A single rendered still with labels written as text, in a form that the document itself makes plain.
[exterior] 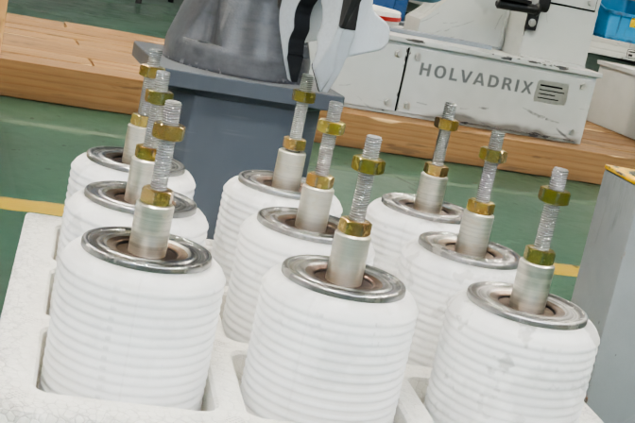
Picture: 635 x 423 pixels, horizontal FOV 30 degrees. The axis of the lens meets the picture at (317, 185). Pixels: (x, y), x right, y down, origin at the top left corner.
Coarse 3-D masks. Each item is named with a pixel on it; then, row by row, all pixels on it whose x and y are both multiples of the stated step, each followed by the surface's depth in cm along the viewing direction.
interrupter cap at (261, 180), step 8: (240, 176) 92; (248, 176) 93; (256, 176) 94; (264, 176) 95; (272, 176) 95; (248, 184) 91; (256, 184) 90; (264, 184) 91; (264, 192) 90; (272, 192) 90; (280, 192) 90; (288, 192) 91; (296, 192) 91
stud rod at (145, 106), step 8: (152, 48) 89; (152, 56) 89; (160, 56) 89; (152, 64) 89; (144, 80) 89; (152, 80) 89; (144, 88) 89; (144, 96) 89; (144, 104) 90; (144, 112) 90
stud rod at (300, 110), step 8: (304, 80) 91; (312, 80) 92; (304, 88) 91; (296, 104) 92; (304, 104) 92; (296, 112) 92; (304, 112) 92; (296, 120) 92; (304, 120) 92; (296, 128) 92; (296, 136) 92; (296, 152) 92
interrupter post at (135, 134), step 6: (132, 126) 89; (132, 132) 89; (138, 132) 89; (144, 132) 89; (126, 138) 90; (132, 138) 89; (138, 138) 89; (144, 138) 89; (126, 144) 90; (132, 144) 90; (126, 150) 90; (132, 150) 90; (126, 156) 90; (126, 162) 90
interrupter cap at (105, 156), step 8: (88, 152) 89; (96, 152) 91; (104, 152) 91; (112, 152) 92; (120, 152) 93; (96, 160) 88; (104, 160) 88; (112, 160) 89; (120, 160) 91; (176, 160) 93; (112, 168) 87; (120, 168) 87; (128, 168) 87; (176, 168) 91; (184, 168) 91; (176, 176) 89
